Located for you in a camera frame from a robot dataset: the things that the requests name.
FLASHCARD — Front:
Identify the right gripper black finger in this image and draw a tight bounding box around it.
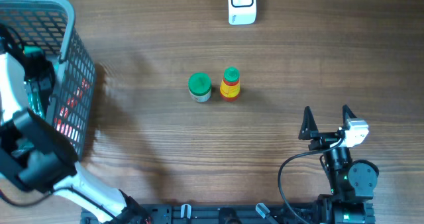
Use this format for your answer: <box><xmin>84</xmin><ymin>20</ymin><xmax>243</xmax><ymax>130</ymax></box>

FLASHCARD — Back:
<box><xmin>342</xmin><ymin>105</ymin><xmax>357</xmax><ymax>125</ymax></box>
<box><xmin>298</xmin><ymin>106</ymin><xmax>319</xmax><ymax>140</ymax></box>

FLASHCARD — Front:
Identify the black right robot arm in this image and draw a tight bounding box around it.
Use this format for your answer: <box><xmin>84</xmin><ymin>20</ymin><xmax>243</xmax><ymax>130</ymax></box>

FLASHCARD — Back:
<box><xmin>299</xmin><ymin>105</ymin><xmax>379</xmax><ymax>224</ymax></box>

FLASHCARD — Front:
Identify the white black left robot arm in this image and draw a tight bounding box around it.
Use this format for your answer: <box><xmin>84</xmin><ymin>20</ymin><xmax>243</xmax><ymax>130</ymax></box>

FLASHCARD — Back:
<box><xmin>1</xmin><ymin>25</ymin><xmax>151</xmax><ymax>223</ymax></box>

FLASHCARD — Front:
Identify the white barcode scanner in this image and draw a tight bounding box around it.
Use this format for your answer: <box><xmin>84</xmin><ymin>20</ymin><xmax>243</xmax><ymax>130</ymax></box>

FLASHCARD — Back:
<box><xmin>228</xmin><ymin>0</ymin><xmax>257</xmax><ymax>26</ymax></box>

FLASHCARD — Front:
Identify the red chilli sauce bottle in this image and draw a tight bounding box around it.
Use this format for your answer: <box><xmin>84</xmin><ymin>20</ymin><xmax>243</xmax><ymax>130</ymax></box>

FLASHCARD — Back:
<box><xmin>219</xmin><ymin>67</ymin><xmax>240</xmax><ymax>102</ymax></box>

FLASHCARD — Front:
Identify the green lid jar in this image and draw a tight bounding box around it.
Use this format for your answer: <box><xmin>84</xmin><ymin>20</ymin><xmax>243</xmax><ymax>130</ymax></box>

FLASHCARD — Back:
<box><xmin>188</xmin><ymin>72</ymin><xmax>212</xmax><ymax>103</ymax></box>

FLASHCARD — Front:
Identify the grey plastic shopping basket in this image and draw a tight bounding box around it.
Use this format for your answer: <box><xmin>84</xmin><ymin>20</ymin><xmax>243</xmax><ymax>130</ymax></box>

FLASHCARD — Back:
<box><xmin>1</xmin><ymin>0</ymin><xmax>96</xmax><ymax>156</ymax></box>

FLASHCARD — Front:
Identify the green snack bag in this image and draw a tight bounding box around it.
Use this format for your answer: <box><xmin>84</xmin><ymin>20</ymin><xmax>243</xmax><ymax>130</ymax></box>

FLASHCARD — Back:
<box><xmin>11</xmin><ymin>44</ymin><xmax>60</xmax><ymax>158</ymax></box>

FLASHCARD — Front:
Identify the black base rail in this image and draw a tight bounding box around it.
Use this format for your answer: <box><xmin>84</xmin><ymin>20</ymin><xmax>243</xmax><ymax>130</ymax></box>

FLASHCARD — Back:
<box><xmin>80</xmin><ymin>202</ymin><xmax>376</xmax><ymax>224</ymax></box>

